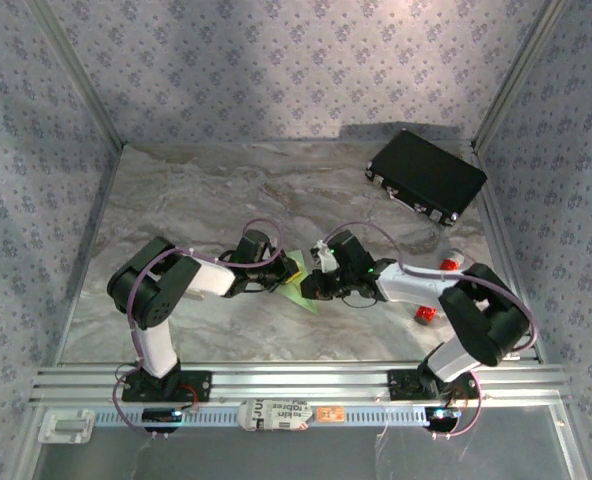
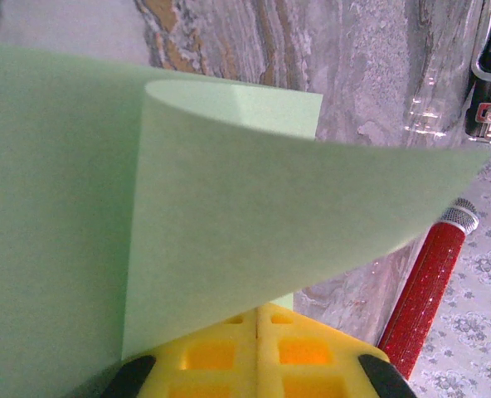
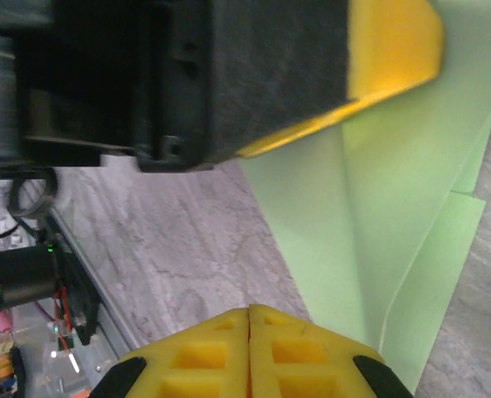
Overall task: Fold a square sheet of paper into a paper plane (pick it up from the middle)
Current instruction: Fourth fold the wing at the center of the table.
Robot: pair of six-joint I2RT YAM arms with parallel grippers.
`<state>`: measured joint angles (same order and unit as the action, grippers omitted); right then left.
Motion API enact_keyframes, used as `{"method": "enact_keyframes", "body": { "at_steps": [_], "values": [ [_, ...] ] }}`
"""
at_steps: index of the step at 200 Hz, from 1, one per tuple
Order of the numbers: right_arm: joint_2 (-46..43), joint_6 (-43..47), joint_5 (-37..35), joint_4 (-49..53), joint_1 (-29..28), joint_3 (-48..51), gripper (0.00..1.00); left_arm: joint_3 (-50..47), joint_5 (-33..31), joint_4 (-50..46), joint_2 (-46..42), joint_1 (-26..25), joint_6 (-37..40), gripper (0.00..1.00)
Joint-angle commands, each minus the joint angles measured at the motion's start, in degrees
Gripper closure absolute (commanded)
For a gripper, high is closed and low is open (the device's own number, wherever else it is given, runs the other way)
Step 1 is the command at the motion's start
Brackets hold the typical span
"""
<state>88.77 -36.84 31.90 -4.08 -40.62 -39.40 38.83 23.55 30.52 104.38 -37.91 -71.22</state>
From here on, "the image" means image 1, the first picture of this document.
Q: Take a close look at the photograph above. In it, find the light green paper sheet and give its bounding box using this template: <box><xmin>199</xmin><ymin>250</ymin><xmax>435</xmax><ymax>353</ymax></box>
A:
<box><xmin>275</xmin><ymin>249</ymin><xmax>321</xmax><ymax>316</ymax></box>

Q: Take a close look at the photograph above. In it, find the red glitter tube white cap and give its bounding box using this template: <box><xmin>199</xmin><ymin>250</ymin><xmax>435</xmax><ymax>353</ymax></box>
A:
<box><xmin>414</xmin><ymin>248</ymin><xmax>465</xmax><ymax>326</ymax></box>

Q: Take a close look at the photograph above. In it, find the white printed paper roll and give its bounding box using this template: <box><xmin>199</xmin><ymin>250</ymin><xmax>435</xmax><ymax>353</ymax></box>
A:
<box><xmin>238</xmin><ymin>398</ymin><xmax>313</xmax><ymax>432</ymax></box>

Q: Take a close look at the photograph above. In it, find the black hard case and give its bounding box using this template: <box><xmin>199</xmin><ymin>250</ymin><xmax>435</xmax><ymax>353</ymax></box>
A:
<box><xmin>364</xmin><ymin>129</ymin><xmax>488</xmax><ymax>229</ymax></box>

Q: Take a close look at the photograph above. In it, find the black right controller board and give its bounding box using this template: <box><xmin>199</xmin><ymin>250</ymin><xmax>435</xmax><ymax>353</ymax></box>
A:
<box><xmin>424</xmin><ymin>405</ymin><xmax>462</xmax><ymax>432</ymax></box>

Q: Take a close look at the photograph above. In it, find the black controller board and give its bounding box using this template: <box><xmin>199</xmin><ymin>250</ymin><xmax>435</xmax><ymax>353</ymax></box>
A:
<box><xmin>141</xmin><ymin>407</ymin><xmax>185</xmax><ymax>434</ymax></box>
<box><xmin>424</xmin><ymin>405</ymin><xmax>462</xmax><ymax>432</ymax></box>

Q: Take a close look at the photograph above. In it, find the black left controller board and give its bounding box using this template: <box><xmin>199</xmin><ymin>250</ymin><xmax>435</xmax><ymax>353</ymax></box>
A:
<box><xmin>141</xmin><ymin>407</ymin><xmax>185</xmax><ymax>434</ymax></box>

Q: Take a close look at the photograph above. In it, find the aluminium mounting rail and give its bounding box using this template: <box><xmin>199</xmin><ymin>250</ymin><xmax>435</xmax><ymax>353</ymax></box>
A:
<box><xmin>28</xmin><ymin>363</ymin><xmax>575</xmax><ymax>407</ymax></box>

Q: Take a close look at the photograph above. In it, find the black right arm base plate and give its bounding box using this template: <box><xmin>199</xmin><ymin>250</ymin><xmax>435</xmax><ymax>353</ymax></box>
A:
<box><xmin>386</xmin><ymin>368</ymin><xmax>479</xmax><ymax>401</ymax></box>

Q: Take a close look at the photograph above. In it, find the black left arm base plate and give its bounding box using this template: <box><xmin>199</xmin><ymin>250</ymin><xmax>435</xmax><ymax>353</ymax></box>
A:
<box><xmin>120</xmin><ymin>369</ymin><xmax>213</xmax><ymax>404</ymax></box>

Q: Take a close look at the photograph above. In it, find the slotted grey cable duct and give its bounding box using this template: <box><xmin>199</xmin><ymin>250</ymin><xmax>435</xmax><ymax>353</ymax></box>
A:
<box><xmin>93</xmin><ymin>407</ymin><xmax>427</xmax><ymax>429</ymax></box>

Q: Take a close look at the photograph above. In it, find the aluminium table side rail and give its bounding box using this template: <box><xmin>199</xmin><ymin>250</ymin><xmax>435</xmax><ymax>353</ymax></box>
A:
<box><xmin>45</xmin><ymin>144</ymin><xmax>125</xmax><ymax>369</ymax></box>
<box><xmin>473</xmin><ymin>144</ymin><xmax>545</xmax><ymax>364</ymax></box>

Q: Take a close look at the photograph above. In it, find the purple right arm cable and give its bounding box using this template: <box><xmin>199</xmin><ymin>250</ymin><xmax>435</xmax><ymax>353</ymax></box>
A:
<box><xmin>322</xmin><ymin>222</ymin><xmax>536</xmax><ymax>441</ymax></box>

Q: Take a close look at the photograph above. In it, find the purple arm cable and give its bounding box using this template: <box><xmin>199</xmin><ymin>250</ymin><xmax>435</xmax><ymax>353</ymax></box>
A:
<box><xmin>113</xmin><ymin>219</ymin><xmax>285</xmax><ymax>441</ymax></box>
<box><xmin>322</xmin><ymin>222</ymin><xmax>536</xmax><ymax>441</ymax></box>

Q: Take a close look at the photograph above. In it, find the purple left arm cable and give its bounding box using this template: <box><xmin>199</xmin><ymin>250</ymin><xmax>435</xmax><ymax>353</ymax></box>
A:
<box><xmin>113</xmin><ymin>219</ymin><xmax>285</xmax><ymax>441</ymax></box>

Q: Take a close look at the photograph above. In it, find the white plastic bracket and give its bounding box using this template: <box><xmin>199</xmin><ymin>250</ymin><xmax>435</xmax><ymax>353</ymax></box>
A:
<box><xmin>36</xmin><ymin>408</ymin><xmax>96</xmax><ymax>445</ymax></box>

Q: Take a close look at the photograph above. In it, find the aluminium corner post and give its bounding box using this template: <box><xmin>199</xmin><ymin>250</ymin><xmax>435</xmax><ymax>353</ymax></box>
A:
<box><xmin>470</xmin><ymin>0</ymin><xmax>572</xmax><ymax>151</ymax></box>
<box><xmin>25</xmin><ymin>0</ymin><xmax>128</xmax><ymax>149</ymax></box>

